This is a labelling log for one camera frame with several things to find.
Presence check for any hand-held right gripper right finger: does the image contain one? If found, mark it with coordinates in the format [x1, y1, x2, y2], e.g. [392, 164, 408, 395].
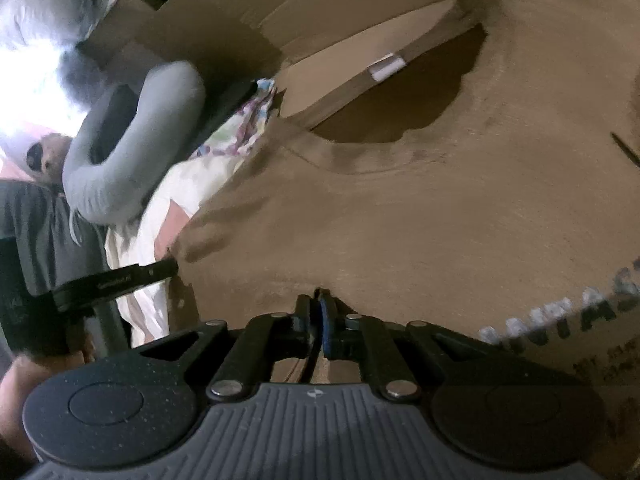
[319, 292, 493, 402]

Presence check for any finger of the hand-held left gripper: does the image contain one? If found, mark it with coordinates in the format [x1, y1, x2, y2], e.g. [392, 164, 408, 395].
[144, 258, 179, 284]

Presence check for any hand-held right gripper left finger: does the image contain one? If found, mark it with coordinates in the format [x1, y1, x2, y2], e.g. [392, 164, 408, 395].
[142, 292, 317, 402]

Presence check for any brown t-shirt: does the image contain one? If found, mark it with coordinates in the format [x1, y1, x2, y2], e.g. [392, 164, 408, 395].
[167, 0, 640, 480]

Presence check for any person's left hand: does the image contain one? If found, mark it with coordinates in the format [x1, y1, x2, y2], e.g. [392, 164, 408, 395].
[0, 327, 98, 463]

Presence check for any cream bear print blanket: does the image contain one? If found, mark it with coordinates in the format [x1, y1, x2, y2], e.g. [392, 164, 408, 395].
[105, 150, 241, 348]

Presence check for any dark green blanket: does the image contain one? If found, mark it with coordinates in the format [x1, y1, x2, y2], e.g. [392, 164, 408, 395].
[0, 180, 131, 351]

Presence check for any grey neck pillow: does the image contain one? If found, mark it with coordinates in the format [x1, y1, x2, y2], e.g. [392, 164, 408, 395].
[62, 60, 207, 226]

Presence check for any small teddy bear toy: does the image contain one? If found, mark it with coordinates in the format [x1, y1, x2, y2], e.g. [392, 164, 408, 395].
[25, 132, 73, 191]

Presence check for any dark grey flat pad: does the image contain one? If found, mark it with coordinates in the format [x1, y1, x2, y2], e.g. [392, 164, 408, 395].
[190, 80, 261, 156]

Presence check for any floral patterned cloth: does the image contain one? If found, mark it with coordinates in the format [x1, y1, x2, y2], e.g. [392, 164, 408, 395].
[190, 77, 278, 161]

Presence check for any large cardboard sheet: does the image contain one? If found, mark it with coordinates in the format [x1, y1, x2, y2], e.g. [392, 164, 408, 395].
[75, 0, 501, 121]

